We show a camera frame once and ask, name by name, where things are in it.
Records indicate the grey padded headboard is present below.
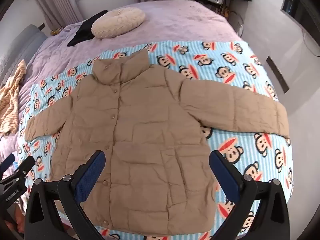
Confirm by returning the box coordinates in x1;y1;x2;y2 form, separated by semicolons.
0;24;48;88

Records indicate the cream striped cloth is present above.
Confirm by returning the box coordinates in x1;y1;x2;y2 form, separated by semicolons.
0;59;27;133

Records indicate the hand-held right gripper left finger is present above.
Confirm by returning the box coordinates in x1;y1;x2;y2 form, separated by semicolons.
24;150;105;240

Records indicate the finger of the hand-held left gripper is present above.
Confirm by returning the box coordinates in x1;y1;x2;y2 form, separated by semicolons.
0;156;35;184
0;154;15;172

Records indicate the tan puffer jacket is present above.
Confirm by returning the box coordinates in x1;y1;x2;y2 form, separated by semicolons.
25;49;290;233

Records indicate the bed with lilac cover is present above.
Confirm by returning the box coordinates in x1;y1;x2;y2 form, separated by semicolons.
0;0;249;178

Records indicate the monkey print striped blanket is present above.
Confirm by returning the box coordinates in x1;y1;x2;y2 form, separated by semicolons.
19;41;295;240

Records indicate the wall-mounted dark screen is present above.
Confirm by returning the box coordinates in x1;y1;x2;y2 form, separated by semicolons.
281;0;320;30

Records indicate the black garment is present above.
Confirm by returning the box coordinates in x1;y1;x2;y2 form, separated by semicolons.
67;10;108;47

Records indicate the round cream cushion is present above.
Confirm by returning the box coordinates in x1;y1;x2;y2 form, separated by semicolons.
91;7;146;39

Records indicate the dark wall strip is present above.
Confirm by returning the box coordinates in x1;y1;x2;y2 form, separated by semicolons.
266;56;290;93

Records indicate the black wall cable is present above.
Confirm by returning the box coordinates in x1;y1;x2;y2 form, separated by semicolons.
304;34;320;57

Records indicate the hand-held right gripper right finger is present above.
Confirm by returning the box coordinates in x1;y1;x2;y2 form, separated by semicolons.
209;150;294;240

